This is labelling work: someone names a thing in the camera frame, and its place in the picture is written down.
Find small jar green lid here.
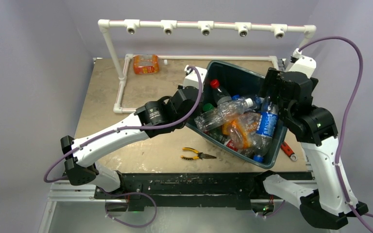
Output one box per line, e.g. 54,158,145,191
202,103,216,114

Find clear bottle white cap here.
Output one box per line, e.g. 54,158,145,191
194,98,255,132

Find green plastic bottle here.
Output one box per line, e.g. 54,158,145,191
206,127,228,144

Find dark green plastic bin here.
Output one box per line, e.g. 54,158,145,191
186,60,288,169

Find blue label bottle back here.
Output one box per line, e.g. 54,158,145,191
253,96,278,163

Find large crushed orange label bottle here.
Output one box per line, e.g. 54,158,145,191
133,54,168,75

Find red label bottle red cap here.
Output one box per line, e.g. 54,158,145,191
224,139,239,152

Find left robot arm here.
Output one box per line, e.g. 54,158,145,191
61,86,203,199

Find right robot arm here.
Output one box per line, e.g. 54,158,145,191
253,68,368,230

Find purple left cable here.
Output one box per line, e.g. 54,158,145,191
43,66,204,184

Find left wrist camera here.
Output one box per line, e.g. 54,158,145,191
182,65,208,89

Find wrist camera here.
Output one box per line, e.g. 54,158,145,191
182,65,208,89
285,48,317,78

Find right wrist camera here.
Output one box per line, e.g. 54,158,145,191
285,48,317,78

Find red handled adjustable wrench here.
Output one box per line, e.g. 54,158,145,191
281,141,298,162

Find yellow handled pliers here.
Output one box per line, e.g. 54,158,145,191
180,147,217,161

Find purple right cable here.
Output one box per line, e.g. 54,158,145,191
297,36,373,233

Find white PVC pipe frame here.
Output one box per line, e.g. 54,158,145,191
98,19,317,114

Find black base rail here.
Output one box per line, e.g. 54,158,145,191
94,172,270,211

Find purple cable loop front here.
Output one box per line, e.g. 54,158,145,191
104,192,158,229

